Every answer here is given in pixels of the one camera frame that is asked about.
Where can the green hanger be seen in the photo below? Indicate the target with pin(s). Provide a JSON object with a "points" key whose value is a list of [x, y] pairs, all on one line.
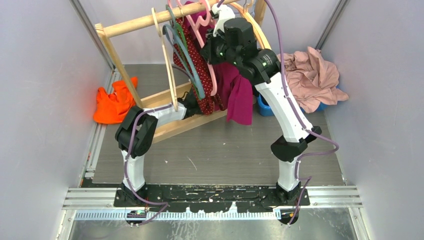
{"points": [[176, 50]]}

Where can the pink garment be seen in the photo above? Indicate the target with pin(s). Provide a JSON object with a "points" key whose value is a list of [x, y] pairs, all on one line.
{"points": [[312, 80]]}

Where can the magenta skirt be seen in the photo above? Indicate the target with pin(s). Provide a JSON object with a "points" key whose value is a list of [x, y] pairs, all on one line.
{"points": [[235, 92]]}

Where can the red dotted garment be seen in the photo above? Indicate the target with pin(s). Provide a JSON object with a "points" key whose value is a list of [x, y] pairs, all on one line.
{"points": [[210, 103]]}

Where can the pink plastic hanger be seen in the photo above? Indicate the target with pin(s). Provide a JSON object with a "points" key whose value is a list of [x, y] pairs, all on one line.
{"points": [[200, 22]]}

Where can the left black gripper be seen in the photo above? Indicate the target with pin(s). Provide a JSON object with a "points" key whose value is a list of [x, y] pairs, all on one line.
{"points": [[198, 113]]}

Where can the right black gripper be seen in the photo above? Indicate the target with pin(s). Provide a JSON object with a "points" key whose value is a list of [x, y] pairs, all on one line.
{"points": [[208, 46]]}

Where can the wooden hanger rack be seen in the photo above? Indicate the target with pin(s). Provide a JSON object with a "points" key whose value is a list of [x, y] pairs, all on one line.
{"points": [[163, 104]]}

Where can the blue plastic bin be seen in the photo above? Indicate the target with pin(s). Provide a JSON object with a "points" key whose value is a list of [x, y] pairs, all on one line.
{"points": [[266, 111]]}

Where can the orange garment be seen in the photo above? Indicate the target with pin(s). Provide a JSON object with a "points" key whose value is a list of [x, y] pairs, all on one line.
{"points": [[112, 108]]}

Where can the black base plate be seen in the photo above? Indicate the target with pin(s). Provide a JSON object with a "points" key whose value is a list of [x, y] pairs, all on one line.
{"points": [[210, 198]]}

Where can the light wooden hanger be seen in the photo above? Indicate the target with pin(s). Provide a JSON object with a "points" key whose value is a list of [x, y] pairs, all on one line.
{"points": [[243, 10]]}

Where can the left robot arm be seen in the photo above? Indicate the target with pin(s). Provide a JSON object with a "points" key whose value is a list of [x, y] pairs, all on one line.
{"points": [[135, 136]]}

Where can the aluminium rail frame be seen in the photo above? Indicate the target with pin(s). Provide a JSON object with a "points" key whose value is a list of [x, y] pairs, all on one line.
{"points": [[98, 204]]}

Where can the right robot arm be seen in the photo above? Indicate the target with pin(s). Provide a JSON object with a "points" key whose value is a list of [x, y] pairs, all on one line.
{"points": [[263, 70]]}

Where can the teal blue hanger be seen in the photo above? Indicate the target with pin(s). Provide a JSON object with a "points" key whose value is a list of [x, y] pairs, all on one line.
{"points": [[187, 63]]}

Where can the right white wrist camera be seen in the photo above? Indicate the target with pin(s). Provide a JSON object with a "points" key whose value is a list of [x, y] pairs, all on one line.
{"points": [[223, 13]]}

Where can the cream hanger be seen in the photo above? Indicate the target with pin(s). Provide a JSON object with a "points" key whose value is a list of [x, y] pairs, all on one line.
{"points": [[169, 70]]}

